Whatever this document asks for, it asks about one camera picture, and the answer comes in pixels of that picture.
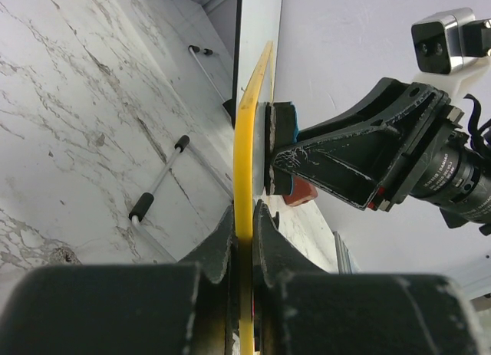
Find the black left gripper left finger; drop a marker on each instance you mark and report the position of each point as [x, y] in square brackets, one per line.
[178, 308]

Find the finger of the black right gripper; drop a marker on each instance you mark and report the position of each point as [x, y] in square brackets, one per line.
[376, 151]

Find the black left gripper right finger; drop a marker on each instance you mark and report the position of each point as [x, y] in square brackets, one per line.
[305, 310]

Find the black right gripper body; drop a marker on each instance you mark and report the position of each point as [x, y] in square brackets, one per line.
[457, 180]

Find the yellow framed whiteboard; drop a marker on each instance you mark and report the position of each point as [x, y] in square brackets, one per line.
[248, 181]

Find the metal whiteboard support leg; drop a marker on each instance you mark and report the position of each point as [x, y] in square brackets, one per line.
[143, 204]

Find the black framed whiteboard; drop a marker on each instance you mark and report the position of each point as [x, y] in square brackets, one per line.
[257, 24]

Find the red small box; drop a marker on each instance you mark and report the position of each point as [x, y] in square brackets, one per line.
[302, 193]

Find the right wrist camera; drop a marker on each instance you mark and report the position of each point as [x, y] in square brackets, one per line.
[452, 49]

